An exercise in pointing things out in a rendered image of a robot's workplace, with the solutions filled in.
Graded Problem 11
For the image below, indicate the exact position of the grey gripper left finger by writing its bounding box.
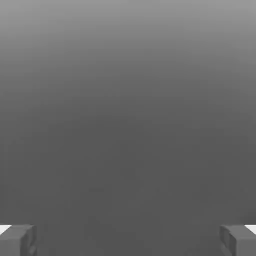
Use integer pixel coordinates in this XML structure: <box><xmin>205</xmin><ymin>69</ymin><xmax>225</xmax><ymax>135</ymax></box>
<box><xmin>0</xmin><ymin>223</ymin><xmax>38</xmax><ymax>256</ymax></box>

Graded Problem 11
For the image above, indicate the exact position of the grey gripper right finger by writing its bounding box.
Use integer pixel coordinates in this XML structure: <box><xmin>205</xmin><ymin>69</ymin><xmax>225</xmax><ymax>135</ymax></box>
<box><xmin>218</xmin><ymin>224</ymin><xmax>256</xmax><ymax>256</ymax></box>

